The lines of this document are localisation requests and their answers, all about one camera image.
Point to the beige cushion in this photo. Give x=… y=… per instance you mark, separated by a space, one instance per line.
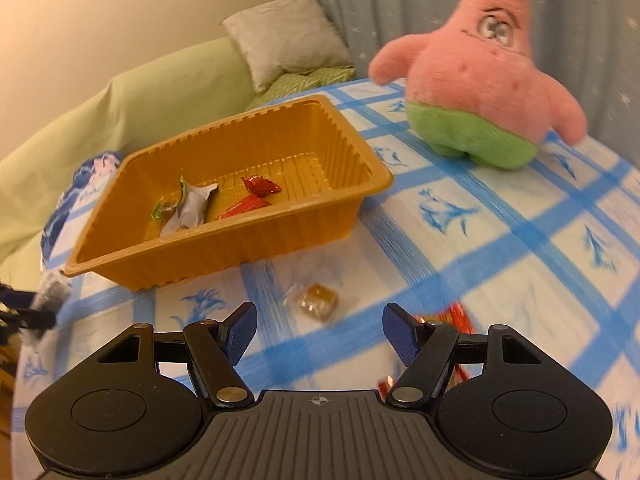
x=285 y=35

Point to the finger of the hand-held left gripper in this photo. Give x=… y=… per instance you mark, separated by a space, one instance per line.
x=25 y=319
x=12 y=296

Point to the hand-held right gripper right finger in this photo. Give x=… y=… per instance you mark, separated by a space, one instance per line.
x=400 y=332

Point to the green zigzag cushion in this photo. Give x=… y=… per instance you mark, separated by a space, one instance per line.
x=300 y=82

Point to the blue checked tablecloth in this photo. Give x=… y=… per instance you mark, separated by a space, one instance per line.
x=500 y=260

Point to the blue cartoon cushion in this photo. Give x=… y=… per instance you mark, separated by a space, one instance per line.
x=90 y=170

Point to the orange plastic tray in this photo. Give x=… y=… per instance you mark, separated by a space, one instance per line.
x=280 y=240

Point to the red snack packet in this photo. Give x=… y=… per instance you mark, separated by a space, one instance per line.
x=460 y=320
x=245 y=206

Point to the pink starfish plush toy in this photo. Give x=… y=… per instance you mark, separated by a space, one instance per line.
x=465 y=85

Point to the green sofa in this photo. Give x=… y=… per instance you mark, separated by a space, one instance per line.
x=125 y=110

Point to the small red candy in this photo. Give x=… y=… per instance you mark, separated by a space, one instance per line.
x=260 y=185

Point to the green silver snack packet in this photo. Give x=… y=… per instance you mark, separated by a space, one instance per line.
x=190 y=207

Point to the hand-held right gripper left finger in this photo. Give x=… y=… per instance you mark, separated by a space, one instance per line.
x=240 y=330

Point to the grey star-print curtain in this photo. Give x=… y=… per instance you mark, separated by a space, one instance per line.
x=400 y=0

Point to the small gold candy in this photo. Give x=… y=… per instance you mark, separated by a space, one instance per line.
x=316 y=300

